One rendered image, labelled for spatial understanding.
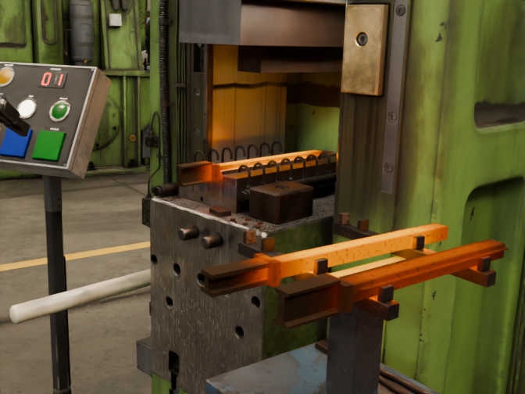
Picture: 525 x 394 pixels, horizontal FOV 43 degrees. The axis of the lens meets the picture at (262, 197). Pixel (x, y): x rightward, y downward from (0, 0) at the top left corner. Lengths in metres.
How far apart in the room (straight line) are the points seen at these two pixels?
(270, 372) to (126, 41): 5.35
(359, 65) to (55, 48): 4.90
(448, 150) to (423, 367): 0.44
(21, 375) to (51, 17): 3.87
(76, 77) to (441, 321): 1.07
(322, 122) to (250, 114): 0.21
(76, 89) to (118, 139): 4.55
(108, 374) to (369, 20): 1.84
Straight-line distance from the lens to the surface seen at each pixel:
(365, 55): 1.34
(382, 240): 1.04
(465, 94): 1.32
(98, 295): 1.81
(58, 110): 1.78
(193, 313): 1.54
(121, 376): 2.72
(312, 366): 1.23
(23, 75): 1.90
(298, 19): 1.53
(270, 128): 1.87
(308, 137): 1.92
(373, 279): 0.85
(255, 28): 1.43
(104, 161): 6.33
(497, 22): 1.54
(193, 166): 1.43
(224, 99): 1.74
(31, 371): 2.82
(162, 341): 1.67
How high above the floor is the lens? 1.29
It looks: 14 degrees down
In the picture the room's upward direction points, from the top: 2 degrees clockwise
